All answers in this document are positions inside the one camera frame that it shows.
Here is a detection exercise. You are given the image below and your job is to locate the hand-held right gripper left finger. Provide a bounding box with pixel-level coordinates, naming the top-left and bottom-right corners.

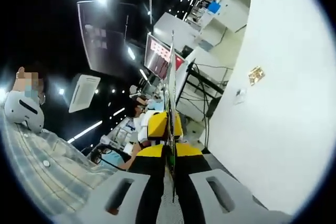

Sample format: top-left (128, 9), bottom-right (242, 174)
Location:
top-left (78, 144), bottom-right (169, 224)

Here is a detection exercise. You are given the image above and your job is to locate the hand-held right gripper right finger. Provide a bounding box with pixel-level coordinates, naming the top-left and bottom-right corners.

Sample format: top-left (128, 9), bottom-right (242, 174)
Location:
top-left (175, 142), bottom-right (292, 224)

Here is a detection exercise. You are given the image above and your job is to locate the green black skincare sachet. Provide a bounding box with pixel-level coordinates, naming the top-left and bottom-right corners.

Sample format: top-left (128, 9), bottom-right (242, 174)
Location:
top-left (163, 29), bottom-right (181, 205)

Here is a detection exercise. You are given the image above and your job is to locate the small clear plastic packet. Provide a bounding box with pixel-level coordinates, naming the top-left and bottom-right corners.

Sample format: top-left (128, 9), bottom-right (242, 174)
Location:
top-left (234, 88), bottom-right (248, 105)

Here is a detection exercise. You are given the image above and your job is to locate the small gold sachet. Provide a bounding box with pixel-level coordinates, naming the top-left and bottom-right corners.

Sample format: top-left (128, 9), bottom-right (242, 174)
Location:
top-left (247, 65), bottom-right (266, 86)

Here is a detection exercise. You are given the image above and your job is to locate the blue storage box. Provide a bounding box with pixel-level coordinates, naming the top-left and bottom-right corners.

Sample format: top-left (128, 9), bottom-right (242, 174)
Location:
top-left (206, 0), bottom-right (222, 15)

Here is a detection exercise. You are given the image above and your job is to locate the ceiling air conditioner unit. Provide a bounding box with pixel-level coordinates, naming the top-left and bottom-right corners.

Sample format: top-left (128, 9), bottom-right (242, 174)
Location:
top-left (68, 73), bottom-right (102, 114)

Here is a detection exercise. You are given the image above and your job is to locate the red white display screen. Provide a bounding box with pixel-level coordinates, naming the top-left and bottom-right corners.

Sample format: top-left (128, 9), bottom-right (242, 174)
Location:
top-left (143, 32), bottom-right (188, 81)

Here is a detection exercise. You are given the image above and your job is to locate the white equipment table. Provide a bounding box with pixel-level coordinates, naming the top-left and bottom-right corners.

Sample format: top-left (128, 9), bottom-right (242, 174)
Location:
top-left (174, 46), bottom-right (234, 120)

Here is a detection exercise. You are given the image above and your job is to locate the dark hanging ceiling panel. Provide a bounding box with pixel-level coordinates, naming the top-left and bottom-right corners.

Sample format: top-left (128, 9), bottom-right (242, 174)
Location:
top-left (77, 0), bottom-right (132, 74)

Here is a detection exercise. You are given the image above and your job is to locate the person's plaid shirt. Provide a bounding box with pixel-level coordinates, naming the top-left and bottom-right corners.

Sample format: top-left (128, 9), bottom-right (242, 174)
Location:
top-left (0, 113), bottom-right (119, 209)

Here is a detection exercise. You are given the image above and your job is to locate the white office desk row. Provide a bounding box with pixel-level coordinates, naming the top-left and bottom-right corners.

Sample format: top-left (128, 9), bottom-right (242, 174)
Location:
top-left (199, 0), bottom-right (250, 33)

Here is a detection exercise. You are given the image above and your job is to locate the black floor cable bundle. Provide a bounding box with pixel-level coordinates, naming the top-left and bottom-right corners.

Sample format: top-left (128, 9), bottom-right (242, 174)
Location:
top-left (183, 61), bottom-right (232, 154)

